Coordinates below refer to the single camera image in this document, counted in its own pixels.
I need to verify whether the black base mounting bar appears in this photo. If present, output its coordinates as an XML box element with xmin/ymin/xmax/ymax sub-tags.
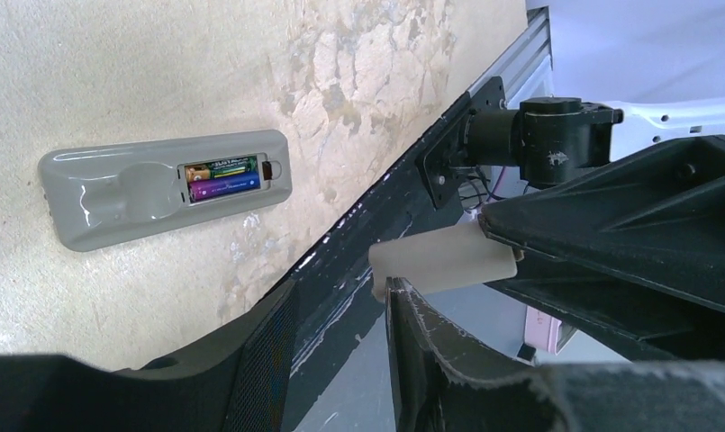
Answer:
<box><xmin>260</xmin><ymin>76</ymin><xmax>506</xmax><ymax>431</ymax></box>

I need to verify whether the black gold AAA battery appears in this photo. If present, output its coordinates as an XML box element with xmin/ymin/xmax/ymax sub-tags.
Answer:
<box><xmin>183</xmin><ymin>156</ymin><xmax>258</xmax><ymax>183</ymax></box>

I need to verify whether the white remote control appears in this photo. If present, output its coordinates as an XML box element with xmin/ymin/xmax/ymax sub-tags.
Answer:
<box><xmin>38</xmin><ymin>130</ymin><xmax>293</xmax><ymax>252</ymax></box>

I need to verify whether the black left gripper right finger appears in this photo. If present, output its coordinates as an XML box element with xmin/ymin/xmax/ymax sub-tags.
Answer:
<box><xmin>385</xmin><ymin>278</ymin><xmax>725</xmax><ymax>431</ymax></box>

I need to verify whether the grey battery cover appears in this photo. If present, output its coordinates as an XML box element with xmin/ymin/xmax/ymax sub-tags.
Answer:
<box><xmin>368</xmin><ymin>220</ymin><xmax>517</xmax><ymax>302</ymax></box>

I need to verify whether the aluminium frame rail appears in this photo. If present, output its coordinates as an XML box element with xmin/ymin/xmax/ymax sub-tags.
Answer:
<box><xmin>468</xmin><ymin>6</ymin><xmax>555</xmax><ymax>110</ymax></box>

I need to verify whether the purple AAA battery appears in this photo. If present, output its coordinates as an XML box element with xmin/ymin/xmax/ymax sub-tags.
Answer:
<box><xmin>188</xmin><ymin>172</ymin><xmax>260</xmax><ymax>203</ymax></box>

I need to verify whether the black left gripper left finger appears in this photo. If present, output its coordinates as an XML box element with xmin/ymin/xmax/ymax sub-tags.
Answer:
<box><xmin>0</xmin><ymin>282</ymin><xmax>297</xmax><ymax>431</ymax></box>

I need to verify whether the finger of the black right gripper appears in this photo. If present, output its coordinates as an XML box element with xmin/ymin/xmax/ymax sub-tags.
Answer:
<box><xmin>479</xmin><ymin>135</ymin><xmax>725</xmax><ymax>313</ymax></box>
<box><xmin>488</xmin><ymin>254</ymin><xmax>725</xmax><ymax>361</ymax></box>

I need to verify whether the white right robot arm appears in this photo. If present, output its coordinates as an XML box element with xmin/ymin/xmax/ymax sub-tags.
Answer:
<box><xmin>465</xmin><ymin>97</ymin><xmax>725</xmax><ymax>360</ymax></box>

